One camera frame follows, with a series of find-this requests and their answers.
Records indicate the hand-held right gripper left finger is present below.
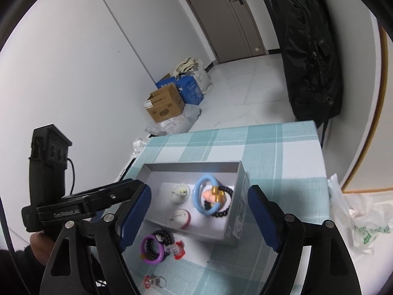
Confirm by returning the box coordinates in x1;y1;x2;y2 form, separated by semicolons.
38;184;152;295

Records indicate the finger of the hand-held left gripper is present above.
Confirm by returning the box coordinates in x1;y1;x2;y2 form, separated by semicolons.
89;179;145;214

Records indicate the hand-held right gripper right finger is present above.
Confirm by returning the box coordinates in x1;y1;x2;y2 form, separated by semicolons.
247;184;363;295

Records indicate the black beaded bracelet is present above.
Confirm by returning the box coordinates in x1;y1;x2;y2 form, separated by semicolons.
203;184;235;219

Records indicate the round white badge pin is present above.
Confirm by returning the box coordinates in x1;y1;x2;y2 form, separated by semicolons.
171;184;188;205

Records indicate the silver cardboard box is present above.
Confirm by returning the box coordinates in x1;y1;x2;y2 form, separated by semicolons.
133;161;250;248

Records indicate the blue ring bracelet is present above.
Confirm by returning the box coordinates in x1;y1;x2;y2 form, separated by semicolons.
193;175;222;217

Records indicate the person's left forearm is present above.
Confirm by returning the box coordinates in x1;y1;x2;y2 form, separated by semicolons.
0;245;45;295

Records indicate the person's left hand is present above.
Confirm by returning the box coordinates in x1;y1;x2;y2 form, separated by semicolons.
29;231;57;267

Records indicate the silver plastic parcel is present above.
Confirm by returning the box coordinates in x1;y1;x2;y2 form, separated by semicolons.
132;138;151;156

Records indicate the teal checked tablecloth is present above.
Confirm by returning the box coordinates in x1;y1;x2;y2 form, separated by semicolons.
95;121;335;295

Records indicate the small red keyring charm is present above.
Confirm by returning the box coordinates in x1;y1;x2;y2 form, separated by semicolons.
145;275;167;289

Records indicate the grey plastic parcel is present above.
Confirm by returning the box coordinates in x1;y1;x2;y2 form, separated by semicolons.
170;104;201;133
144;120;174;136

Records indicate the white green plastic bag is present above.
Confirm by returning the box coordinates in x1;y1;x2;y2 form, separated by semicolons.
327;174;393;255

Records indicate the brown cardboard box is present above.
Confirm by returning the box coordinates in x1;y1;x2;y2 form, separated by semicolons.
144;84;185;123

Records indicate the blue printed carton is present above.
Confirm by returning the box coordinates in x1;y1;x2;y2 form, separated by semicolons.
155;73;179;90

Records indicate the blue cardboard box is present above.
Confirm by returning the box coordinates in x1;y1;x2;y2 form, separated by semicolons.
176;75;204;105

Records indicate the white tote bag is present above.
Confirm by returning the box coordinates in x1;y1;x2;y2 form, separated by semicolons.
173;58;213;94

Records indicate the black backpack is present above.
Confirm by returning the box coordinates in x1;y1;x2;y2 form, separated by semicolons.
269;0;343;148

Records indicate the grey door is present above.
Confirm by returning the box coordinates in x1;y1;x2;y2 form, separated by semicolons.
170;0;266;63

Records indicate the black cable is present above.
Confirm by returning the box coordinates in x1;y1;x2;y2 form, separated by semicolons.
67;158;76;195

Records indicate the black coil hair tie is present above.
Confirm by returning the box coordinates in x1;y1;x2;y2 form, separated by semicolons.
144;239;166;260
153;229;175;247

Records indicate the purple ring bracelet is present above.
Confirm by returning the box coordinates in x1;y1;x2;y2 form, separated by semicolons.
140;234;165;265

